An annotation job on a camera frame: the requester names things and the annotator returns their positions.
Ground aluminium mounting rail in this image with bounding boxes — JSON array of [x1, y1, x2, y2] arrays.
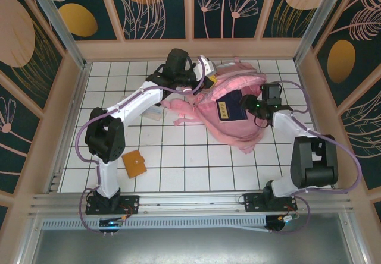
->
[[28, 188, 357, 217]]

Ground navy blue book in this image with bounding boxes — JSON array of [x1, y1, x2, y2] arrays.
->
[[216, 90, 251, 121]]

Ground aluminium frame post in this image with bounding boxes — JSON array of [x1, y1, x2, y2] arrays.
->
[[339, 213, 373, 264], [17, 213, 42, 264], [24, 0, 90, 70], [293, 0, 349, 65]]

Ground dark floral wall panel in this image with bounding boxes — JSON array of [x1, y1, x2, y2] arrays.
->
[[49, 0, 120, 42], [315, 0, 381, 109], [0, 70, 42, 195], [105, 0, 189, 40], [0, 0, 65, 118], [193, 0, 260, 40], [339, 94, 381, 192], [261, 0, 325, 39]]

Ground grey metal plate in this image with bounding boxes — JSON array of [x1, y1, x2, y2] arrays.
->
[[29, 228, 363, 264]]

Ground aluminium side rail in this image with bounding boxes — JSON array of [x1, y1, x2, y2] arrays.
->
[[297, 63, 339, 189], [49, 63, 92, 194]]

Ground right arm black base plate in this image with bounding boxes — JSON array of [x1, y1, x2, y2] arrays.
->
[[243, 192, 298, 215]]

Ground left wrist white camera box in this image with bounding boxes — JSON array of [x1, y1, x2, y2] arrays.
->
[[195, 55, 217, 77]]

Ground orange snap wallet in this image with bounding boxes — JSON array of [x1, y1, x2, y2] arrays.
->
[[121, 150, 148, 178]]

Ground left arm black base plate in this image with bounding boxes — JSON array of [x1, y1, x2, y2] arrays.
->
[[85, 194, 140, 216]]

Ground clear pencil case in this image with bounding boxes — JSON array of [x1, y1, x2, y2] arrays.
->
[[142, 105, 167, 121]]

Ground pink school backpack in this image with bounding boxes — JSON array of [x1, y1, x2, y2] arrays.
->
[[160, 56, 268, 155]]

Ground white slotted cable duct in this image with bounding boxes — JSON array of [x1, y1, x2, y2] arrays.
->
[[41, 215, 268, 232]]

